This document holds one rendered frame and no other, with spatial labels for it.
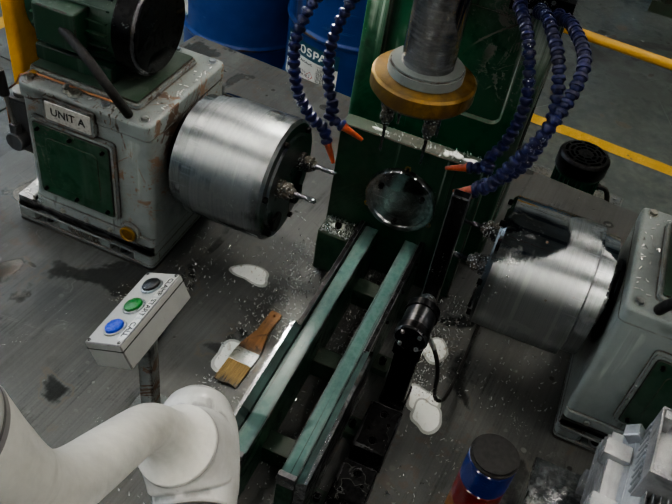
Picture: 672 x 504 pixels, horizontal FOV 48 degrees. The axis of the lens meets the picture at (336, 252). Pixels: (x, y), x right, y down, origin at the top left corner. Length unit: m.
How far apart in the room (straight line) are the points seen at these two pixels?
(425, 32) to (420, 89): 0.09
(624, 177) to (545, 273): 2.47
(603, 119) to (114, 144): 3.04
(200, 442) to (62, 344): 0.65
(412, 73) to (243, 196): 0.38
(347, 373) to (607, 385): 0.45
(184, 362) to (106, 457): 0.77
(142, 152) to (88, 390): 0.44
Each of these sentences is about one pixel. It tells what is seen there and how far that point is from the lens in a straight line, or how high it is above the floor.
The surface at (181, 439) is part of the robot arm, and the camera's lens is 0.91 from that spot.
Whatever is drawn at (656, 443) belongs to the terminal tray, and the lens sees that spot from 1.14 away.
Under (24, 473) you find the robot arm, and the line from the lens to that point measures 0.59.
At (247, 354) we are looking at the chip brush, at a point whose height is 0.81.
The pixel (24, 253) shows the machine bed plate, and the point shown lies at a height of 0.80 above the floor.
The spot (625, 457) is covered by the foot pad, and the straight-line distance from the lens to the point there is 1.20.
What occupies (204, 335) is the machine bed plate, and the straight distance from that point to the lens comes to 1.53.
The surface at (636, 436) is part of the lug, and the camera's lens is 1.22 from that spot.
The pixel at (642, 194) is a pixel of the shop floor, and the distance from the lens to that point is 3.70.
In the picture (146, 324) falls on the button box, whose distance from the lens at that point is 1.20.
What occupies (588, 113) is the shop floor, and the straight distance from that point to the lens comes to 4.15.
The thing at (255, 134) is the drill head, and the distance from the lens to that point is 1.42.
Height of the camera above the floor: 1.98
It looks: 43 degrees down
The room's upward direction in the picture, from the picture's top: 10 degrees clockwise
